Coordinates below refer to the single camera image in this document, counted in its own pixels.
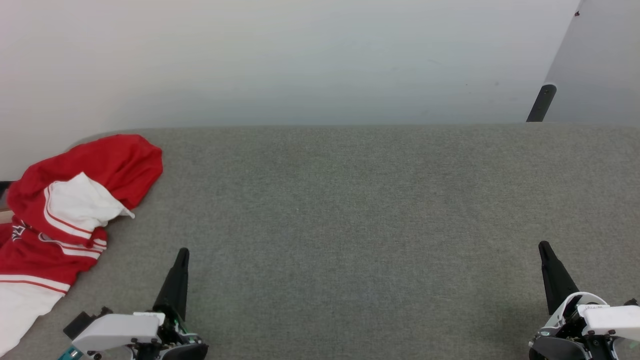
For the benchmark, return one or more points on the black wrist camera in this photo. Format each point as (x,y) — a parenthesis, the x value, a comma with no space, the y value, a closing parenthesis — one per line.
(631,302)
(80,321)

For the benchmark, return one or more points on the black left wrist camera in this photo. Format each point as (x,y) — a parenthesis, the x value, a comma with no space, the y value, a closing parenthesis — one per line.
(80,321)

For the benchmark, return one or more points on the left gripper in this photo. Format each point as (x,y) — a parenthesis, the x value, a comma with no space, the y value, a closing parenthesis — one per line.
(120,330)

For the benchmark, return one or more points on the black post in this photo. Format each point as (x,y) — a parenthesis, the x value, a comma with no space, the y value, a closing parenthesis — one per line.
(541,102)

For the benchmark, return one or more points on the red and white basketball jersey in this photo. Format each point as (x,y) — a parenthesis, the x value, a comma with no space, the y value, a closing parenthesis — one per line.
(45,250)

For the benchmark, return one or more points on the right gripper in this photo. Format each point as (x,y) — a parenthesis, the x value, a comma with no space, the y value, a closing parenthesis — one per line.
(605,325)

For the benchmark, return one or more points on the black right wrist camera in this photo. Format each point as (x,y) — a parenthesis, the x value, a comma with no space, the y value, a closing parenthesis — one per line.
(631,302)

